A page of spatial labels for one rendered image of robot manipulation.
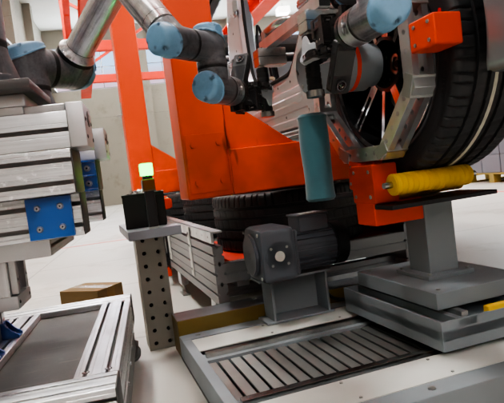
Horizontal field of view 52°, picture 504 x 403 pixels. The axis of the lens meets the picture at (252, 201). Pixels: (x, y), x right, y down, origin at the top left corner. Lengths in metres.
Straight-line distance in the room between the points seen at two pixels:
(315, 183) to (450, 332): 0.54
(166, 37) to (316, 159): 0.59
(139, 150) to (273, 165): 1.96
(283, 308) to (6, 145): 1.11
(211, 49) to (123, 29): 2.57
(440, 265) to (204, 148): 0.84
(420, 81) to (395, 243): 1.04
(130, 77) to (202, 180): 2.08
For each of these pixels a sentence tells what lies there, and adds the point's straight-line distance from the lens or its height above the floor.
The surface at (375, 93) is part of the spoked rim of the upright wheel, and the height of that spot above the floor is 0.78.
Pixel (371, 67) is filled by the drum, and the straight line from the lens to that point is 1.48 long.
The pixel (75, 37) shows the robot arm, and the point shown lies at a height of 1.05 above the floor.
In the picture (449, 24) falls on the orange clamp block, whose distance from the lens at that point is 1.27.
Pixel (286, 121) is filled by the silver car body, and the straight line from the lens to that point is 2.24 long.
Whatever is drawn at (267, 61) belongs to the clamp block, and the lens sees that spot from 1.59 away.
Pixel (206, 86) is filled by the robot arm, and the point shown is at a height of 0.81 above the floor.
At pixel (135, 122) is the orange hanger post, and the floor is 1.03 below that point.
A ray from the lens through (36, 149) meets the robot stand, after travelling 1.11.
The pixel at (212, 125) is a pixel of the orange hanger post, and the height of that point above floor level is 0.77.
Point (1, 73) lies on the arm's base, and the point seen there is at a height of 0.84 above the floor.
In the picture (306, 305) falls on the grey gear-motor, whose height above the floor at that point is 0.10.
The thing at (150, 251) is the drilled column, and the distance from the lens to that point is 1.89.
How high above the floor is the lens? 0.59
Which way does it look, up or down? 3 degrees down
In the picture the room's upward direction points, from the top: 7 degrees counter-clockwise
